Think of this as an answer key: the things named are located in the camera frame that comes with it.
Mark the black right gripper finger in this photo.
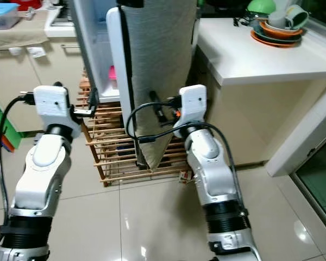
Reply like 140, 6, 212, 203
149, 90, 169, 123

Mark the beige cloth fridge cover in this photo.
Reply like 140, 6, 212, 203
120, 0, 197, 170

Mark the wooden slatted rack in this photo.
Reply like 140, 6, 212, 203
79, 68, 191, 187

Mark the beige ribbed mat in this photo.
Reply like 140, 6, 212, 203
0, 19, 51, 49

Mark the green cutting board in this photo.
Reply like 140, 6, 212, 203
0, 95, 22, 143

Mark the small red white carton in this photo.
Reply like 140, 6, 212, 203
178, 170, 192, 184

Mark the blue cutting board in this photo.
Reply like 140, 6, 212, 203
0, 139, 16, 153

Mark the red kitchen appliance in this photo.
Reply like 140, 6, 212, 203
16, 0, 43, 11

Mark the clear container blue lid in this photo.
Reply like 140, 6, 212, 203
0, 3, 21, 30

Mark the white top kitchen counter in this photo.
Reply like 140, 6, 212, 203
193, 16, 326, 166

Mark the dark teal plate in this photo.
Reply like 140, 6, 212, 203
253, 27, 302, 43

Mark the orange plate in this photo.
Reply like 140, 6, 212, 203
250, 30, 300, 48

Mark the green bowl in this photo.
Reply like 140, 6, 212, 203
246, 0, 278, 15

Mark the grey mug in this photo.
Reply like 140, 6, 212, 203
267, 7, 294, 29

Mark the orange bowl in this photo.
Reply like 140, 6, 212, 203
260, 19, 304, 39

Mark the green mug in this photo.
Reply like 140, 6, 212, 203
285, 4, 309, 30

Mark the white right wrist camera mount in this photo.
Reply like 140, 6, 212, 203
173, 84, 208, 138

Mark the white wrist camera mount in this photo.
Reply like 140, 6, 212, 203
33, 85, 82, 136
173, 84, 208, 138

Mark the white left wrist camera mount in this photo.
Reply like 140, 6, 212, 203
33, 85, 82, 136

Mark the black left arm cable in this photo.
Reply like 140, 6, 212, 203
0, 92, 36, 261

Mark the small black tangled cable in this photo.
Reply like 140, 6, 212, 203
233, 15, 253, 28

